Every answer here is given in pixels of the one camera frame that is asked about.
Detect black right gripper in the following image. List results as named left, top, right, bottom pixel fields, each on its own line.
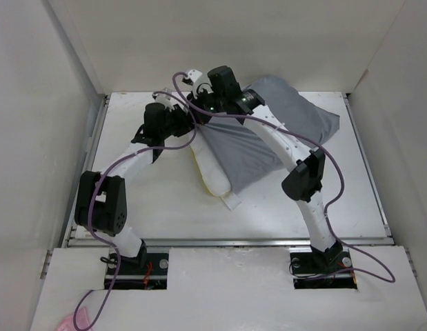
left=184, top=86, right=225, bottom=126

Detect grey pillowcase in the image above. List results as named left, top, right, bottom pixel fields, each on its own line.
left=192, top=76, right=339, bottom=197

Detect white pillow with yellow edge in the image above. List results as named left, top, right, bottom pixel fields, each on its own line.
left=190, top=134, right=241, bottom=211

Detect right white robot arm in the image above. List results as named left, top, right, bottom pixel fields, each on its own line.
left=182, top=66, right=343, bottom=274

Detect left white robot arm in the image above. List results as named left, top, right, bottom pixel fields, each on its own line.
left=74, top=102, right=196, bottom=274

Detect pink plastic bag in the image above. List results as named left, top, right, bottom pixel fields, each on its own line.
left=56, top=308, right=90, bottom=331

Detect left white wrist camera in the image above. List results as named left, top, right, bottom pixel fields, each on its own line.
left=152, top=88, right=175, bottom=110

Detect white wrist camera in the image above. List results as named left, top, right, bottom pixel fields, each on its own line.
left=182, top=69, right=212, bottom=98
left=152, top=88, right=175, bottom=110

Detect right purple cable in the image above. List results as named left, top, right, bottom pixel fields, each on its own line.
left=172, top=71, right=396, bottom=283

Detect purple cable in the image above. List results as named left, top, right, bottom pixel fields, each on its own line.
left=73, top=90, right=200, bottom=330
left=172, top=71, right=396, bottom=283

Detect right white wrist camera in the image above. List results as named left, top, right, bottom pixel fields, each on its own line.
left=182, top=69, right=212, bottom=98

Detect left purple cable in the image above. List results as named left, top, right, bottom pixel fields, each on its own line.
left=73, top=90, right=200, bottom=330

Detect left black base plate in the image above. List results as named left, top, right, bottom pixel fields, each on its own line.
left=100, top=252, right=169, bottom=290

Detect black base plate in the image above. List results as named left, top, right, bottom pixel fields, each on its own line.
left=289, top=248, right=357, bottom=290
left=100, top=252, right=169, bottom=290

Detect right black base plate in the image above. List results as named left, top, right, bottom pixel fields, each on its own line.
left=289, top=248, right=357, bottom=290

